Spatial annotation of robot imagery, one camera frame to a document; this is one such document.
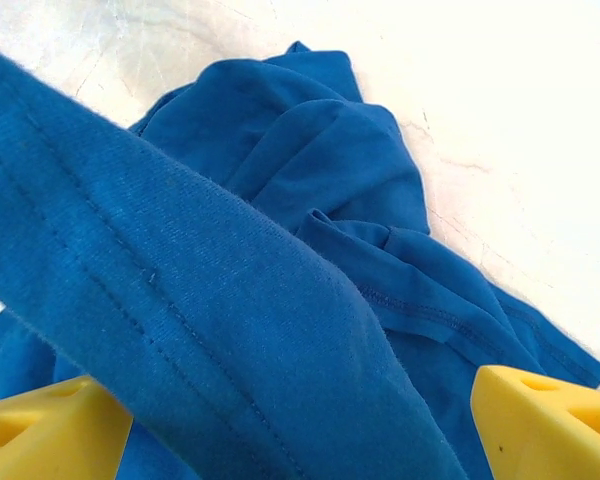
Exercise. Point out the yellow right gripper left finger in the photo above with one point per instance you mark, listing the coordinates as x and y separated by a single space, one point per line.
45 440

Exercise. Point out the blue t-shirt with panda print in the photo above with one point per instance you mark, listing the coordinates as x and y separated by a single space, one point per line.
230 260

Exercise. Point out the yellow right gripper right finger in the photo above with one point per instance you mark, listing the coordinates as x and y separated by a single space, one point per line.
550 435

